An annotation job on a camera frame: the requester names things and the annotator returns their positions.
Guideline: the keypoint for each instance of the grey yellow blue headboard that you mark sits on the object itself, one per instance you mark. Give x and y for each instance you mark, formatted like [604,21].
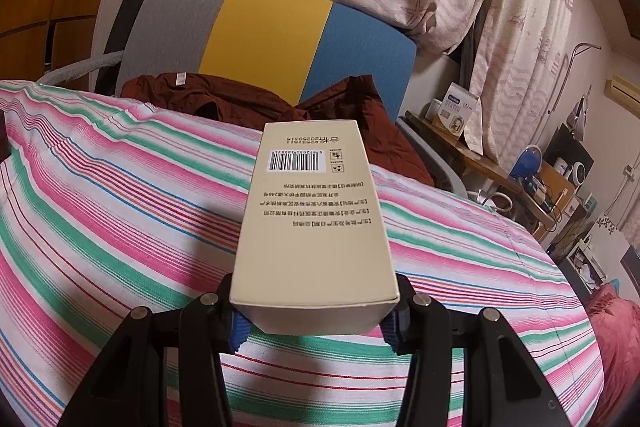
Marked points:
[260,32]

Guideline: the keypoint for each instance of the pink green striped blanket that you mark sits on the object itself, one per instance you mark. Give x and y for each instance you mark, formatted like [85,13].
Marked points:
[100,207]

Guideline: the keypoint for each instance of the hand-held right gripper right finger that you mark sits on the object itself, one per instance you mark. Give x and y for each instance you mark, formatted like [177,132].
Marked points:
[392,332]

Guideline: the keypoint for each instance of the white foam wrapped tube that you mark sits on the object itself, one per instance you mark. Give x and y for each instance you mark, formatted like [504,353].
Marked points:
[80,67]

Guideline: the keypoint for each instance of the pink fluffy blanket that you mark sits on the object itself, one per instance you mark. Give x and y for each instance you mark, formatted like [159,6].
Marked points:
[615,332]

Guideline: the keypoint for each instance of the white hanging iron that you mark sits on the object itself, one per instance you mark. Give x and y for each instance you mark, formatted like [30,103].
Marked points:
[582,112]

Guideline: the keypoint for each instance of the white round device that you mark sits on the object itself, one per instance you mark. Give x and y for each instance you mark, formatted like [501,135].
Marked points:
[577,173]

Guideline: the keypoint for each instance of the maroon garment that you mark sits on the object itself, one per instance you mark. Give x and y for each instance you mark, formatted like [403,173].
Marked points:
[225,97]

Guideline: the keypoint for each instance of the blue desk lamp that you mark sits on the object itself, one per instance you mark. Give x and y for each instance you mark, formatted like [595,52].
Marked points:
[527,164]

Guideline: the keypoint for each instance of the white jar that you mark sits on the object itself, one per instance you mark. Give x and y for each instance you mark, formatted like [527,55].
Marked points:
[433,109]

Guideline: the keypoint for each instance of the small teal box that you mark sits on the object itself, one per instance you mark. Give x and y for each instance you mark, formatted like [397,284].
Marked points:
[592,203]

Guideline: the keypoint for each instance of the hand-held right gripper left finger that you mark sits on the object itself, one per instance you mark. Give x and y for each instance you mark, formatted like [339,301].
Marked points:
[239,332]

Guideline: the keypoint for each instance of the cream air conditioner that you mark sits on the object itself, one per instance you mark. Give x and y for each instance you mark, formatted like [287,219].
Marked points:
[625,92]

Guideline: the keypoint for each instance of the cream cardboard box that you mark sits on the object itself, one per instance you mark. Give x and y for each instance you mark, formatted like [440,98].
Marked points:
[310,232]

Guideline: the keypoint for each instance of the white milk powder box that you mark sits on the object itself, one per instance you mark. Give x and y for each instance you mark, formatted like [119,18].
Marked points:
[457,112]

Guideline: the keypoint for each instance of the wooden desk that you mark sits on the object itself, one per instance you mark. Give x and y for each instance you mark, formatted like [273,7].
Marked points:
[480,164]

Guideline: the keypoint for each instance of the grey bed frame rail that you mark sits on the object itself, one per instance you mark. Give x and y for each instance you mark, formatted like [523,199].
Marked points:
[445,167]

